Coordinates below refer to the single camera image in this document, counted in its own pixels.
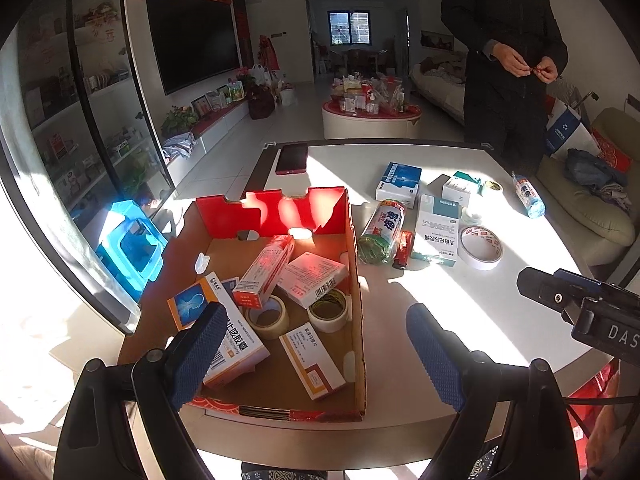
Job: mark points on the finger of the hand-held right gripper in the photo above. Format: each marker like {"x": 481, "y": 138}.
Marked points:
{"x": 547, "y": 287}

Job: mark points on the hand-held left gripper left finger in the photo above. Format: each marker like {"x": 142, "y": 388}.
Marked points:
{"x": 200, "y": 350}

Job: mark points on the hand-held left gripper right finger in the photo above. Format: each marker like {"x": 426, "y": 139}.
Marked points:
{"x": 435, "y": 355}

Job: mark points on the large white blue medicine box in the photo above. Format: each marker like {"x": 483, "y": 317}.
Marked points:
{"x": 245, "y": 345}

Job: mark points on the clear packing tape roll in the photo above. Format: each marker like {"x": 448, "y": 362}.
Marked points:
{"x": 280, "y": 323}

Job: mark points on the long red white box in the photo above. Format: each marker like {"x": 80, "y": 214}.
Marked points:
{"x": 262, "y": 270}

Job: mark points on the orange white medicine box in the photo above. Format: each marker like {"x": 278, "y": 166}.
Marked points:
{"x": 307, "y": 360}

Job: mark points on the beige masking tape roll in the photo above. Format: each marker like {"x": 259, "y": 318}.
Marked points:
{"x": 327, "y": 326}

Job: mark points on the white red medicine box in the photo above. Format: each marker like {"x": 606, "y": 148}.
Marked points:
{"x": 312, "y": 275}

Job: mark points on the red cardboard box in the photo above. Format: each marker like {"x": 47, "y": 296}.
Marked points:
{"x": 300, "y": 210}

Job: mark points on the white double-sided tape roll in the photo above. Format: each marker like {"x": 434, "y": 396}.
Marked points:
{"x": 480, "y": 265}

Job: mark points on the beige armchair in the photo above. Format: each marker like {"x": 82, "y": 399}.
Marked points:
{"x": 595, "y": 215}

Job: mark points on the small blue garbage bag roll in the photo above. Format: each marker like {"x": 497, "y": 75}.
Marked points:
{"x": 529, "y": 197}

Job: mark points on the red lighter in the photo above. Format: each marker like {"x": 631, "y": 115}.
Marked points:
{"x": 404, "y": 247}

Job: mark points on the blue plastic stool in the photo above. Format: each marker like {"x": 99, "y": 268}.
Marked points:
{"x": 130, "y": 250}

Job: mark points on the white teal medicine box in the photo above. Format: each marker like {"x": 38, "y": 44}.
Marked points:
{"x": 437, "y": 230}

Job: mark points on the blue clothing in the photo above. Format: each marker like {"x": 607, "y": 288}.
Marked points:
{"x": 595, "y": 167}

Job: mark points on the small white teal box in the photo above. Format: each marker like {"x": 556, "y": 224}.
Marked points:
{"x": 457, "y": 190}

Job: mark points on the large garbage bag roll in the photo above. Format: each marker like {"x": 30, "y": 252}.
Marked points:
{"x": 385, "y": 225}

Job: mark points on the red patterned cushion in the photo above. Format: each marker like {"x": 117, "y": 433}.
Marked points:
{"x": 612, "y": 150}

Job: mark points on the white paper bag blue print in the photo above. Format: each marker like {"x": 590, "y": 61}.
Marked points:
{"x": 567, "y": 130}

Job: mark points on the crumpled light cloth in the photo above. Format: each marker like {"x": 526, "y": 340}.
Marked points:
{"x": 177, "y": 146}

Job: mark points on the red phone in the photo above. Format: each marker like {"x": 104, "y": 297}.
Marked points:
{"x": 291, "y": 158}

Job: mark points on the white television stand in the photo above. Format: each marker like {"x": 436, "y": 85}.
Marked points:
{"x": 215, "y": 127}

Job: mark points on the white sofa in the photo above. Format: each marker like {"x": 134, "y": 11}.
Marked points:
{"x": 440, "y": 90}

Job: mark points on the potted plant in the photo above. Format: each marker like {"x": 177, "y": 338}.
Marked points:
{"x": 177, "y": 120}

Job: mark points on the round coffee table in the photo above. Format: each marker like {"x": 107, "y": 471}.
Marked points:
{"x": 370, "y": 125}

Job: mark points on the glass display cabinet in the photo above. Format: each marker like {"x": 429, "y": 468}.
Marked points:
{"x": 65, "y": 135}

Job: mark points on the dark red bag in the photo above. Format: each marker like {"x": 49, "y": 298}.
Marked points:
{"x": 261, "y": 102}

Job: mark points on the pile of coffee table items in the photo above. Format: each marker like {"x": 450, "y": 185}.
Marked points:
{"x": 370, "y": 92}

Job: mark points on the television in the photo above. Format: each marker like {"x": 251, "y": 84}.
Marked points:
{"x": 192, "y": 42}

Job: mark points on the window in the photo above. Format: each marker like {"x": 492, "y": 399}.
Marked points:
{"x": 348, "y": 26}

